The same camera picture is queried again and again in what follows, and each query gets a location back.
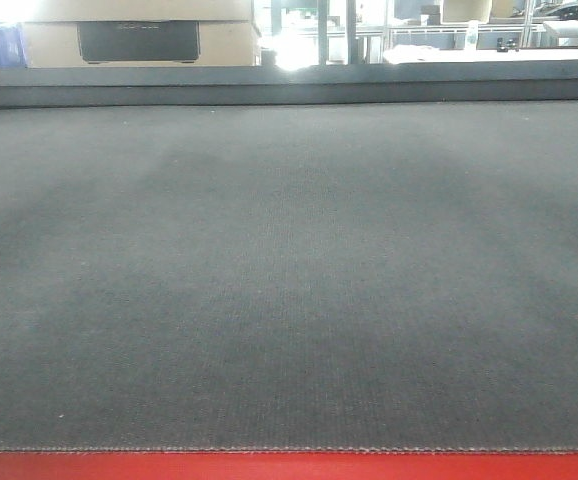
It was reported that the dark conveyor belt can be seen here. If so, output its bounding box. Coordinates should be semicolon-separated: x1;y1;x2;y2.
0;101;578;451

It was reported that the red conveyor edge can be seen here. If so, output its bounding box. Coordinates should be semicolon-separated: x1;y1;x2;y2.
0;452;578;479

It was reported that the cardboard box with print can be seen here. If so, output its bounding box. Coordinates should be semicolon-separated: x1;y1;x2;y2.
21;0;261;69

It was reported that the white background table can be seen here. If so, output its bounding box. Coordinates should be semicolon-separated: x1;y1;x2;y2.
383;45;578;65

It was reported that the dark conveyor side frame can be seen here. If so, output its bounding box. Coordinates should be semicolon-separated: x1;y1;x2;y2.
0;60;578;109

